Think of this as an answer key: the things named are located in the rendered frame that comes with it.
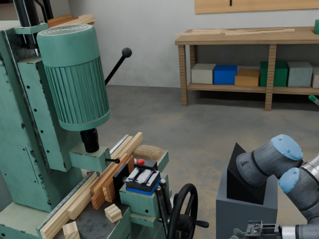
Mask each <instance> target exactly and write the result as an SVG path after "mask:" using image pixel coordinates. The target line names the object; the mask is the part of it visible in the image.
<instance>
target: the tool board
mask: <svg viewBox="0 0 319 239"><path fill-rule="evenodd" d="M194 4H195V14H197V13H219V12H242V11H264V10H286V9H319V0H194Z"/></svg>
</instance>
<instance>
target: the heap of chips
mask: <svg viewBox="0 0 319 239"><path fill-rule="evenodd" d="M165 152H166V151H163V150H161V149H160V148H158V147H154V146H148V145H141V146H138V147H137V148H136V149H135V150H134V152H133V154H132V155H133V156H134V158H137V159H138V158H141V159H147V160H152V161H157V162H159V161H160V159H161V158H162V156H163V155H164V154H165Z"/></svg>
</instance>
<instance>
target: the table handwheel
mask: <svg viewBox="0 0 319 239"><path fill-rule="evenodd" d="M188 192H190V198H189V201H188V205H187V208H186V211H185V213H184V214H180V211H181V208H182V205H183V202H184V200H185V197H186V195H187V194H188ZM190 211H191V213H190ZM197 211H198V194H197V189H196V187H195V186H194V185H193V184H191V183H188V184H185V185H184V186H183V187H182V188H181V190H180V191H179V193H178V195H177V197H176V200H175V202H174V205H173V209H172V212H171V215H170V214H167V215H168V222H167V223H168V225H169V227H168V233H167V239H176V231H177V230H178V231H181V237H182V239H193V236H194V232H195V227H196V225H195V224H194V221H195V220H197ZM189 213H190V216H189ZM158 222H161V223H162V219H161V216H160V218H159V220H158ZM186 233H187V234H186Z"/></svg>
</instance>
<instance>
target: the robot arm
mask: <svg viewBox="0 0 319 239"><path fill-rule="evenodd" d="M302 158H303V153H302V149H301V148H300V146H299V145H298V144H297V143H296V142H295V141H294V140H293V139H292V138H291V137H289V136H287V135H284V134H280V135H278V136H276V137H274V138H272V139H271V140H269V141H268V142H266V143H265V144H263V145H261V146H260V147H258V148H257V149H255V150H254V151H252V152H247V153H242V154H240V155H239V156H238V157H237V158H236V165H237V168H238V171H239V173H240V175H241V176H242V178H243V179H244V180H245V181H246V182H247V183H248V184H249V185H251V186H253V187H256V188H257V187H260V186H262V185H263V184H264V183H265V181H266V180H267V179H268V178H269V177H270V176H271V175H275V176H276V178H277V179H278V180H279V187H280V188H281V189H282V190H283V192H284V193H285V194H286V195H287V196H288V198H289V199H290V200H291V201H292V202H293V204H294V205H295V206H296V207H297V208H298V210H299V211H300V212H301V214H302V215H303V216H304V217H305V218H306V220H307V221H308V222H307V224H299V225H283V227H282V228H281V227H280V224H264V223H263V221H248V222H249V224H248V225H247V229H246V232H241V231H240V230H239V229H238V228H235V229H234V235H233V236H232V237H231V238H230V239H319V153H318V154H317V155H316V156H314V157H313V158H312V159H311V160H309V161H307V162H304V161H303V160H302ZM252 222H259V223H255V224H252Z"/></svg>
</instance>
